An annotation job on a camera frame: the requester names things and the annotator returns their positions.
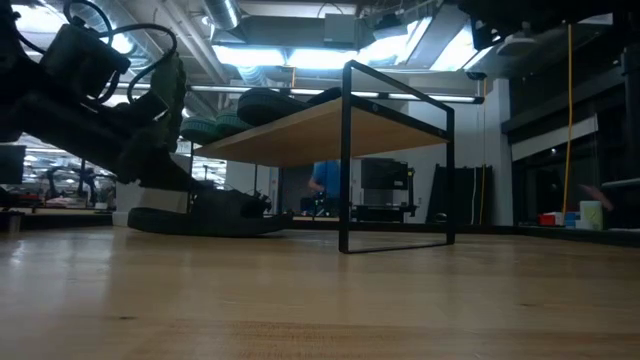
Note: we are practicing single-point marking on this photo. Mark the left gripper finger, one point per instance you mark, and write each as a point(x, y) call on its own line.
point(160, 172)

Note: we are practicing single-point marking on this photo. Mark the wooden shelf black metal frame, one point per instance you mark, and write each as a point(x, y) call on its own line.
point(325, 135)

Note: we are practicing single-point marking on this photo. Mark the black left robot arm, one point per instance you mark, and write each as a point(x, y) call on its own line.
point(15, 75)

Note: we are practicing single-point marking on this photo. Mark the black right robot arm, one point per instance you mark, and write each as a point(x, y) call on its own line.
point(575, 7)

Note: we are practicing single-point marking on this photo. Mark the dark computer monitor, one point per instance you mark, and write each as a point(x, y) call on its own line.
point(12, 165)

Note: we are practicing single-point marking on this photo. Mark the tall green cactus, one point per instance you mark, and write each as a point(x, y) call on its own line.
point(173, 75)

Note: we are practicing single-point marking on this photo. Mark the person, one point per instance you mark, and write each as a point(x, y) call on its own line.
point(327, 177)

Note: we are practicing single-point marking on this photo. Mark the black leaning panels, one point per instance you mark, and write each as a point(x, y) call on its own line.
point(470, 195)

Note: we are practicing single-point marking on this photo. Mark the black screen on cart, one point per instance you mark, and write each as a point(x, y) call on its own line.
point(382, 175)

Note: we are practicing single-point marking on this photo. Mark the red box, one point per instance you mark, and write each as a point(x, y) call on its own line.
point(547, 219)

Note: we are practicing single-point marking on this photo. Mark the person's hand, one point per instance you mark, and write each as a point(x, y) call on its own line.
point(600, 197)

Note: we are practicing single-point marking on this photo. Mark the blue box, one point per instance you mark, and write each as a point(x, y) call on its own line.
point(571, 220)

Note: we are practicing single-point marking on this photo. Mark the white green container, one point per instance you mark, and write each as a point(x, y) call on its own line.
point(591, 219)

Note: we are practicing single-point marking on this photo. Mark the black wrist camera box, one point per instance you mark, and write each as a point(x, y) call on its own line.
point(82, 60)

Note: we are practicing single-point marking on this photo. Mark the black metal rig frame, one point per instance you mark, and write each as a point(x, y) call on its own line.
point(631, 125)

